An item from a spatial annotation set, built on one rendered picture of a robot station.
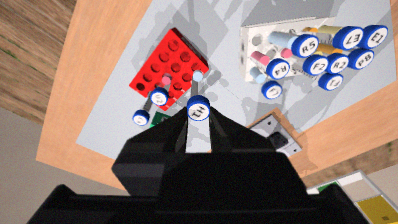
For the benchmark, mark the red tube rack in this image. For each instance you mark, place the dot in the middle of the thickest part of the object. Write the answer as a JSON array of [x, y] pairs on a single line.
[[183, 70]]

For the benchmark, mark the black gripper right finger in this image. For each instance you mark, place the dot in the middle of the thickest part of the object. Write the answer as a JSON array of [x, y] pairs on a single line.
[[234, 136]]

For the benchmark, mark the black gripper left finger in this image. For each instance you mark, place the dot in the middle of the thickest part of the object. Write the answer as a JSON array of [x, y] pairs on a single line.
[[162, 136]]

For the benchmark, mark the grey bench mat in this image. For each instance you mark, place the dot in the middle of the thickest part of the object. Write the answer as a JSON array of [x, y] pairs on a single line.
[[212, 27]]

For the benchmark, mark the green tube rack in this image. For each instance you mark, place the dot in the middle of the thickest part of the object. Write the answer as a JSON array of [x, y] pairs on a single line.
[[159, 117]]

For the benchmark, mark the white test tube rack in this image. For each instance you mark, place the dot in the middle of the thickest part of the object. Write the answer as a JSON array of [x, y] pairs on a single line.
[[248, 43]]

